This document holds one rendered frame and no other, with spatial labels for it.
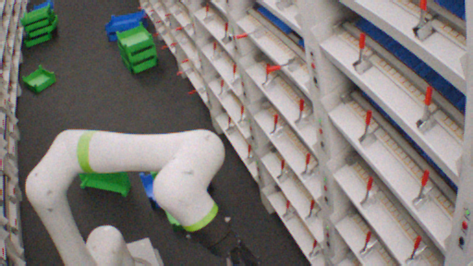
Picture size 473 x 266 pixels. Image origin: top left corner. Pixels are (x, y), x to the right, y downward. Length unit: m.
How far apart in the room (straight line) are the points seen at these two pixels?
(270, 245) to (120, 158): 1.14
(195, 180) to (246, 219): 1.35
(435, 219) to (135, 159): 0.74
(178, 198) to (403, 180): 0.49
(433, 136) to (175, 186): 0.56
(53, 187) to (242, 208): 1.34
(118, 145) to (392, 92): 0.68
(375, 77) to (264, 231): 1.39
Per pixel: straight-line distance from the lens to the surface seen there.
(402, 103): 1.18
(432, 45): 0.98
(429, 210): 1.22
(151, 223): 2.70
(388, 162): 1.34
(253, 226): 2.57
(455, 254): 1.11
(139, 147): 1.44
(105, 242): 1.84
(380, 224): 1.48
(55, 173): 1.53
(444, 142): 1.07
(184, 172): 1.28
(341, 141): 1.61
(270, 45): 1.89
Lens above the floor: 1.74
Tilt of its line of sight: 34 degrees down
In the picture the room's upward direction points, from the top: 11 degrees counter-clockwise
